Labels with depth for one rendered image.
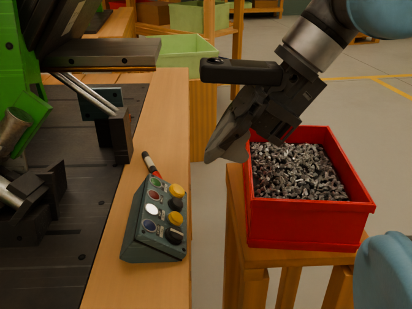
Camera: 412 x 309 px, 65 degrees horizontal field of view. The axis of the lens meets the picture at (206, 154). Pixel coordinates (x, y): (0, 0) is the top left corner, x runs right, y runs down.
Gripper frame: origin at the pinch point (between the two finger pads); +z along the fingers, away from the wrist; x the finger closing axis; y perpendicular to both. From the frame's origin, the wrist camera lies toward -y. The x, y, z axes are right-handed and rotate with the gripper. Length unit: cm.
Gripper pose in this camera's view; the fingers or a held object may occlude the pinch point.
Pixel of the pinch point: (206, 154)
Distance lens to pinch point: 52.7
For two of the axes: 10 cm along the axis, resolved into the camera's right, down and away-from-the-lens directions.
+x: -0.5, -5.1, 8.6
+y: 8.2, 4.7, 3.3
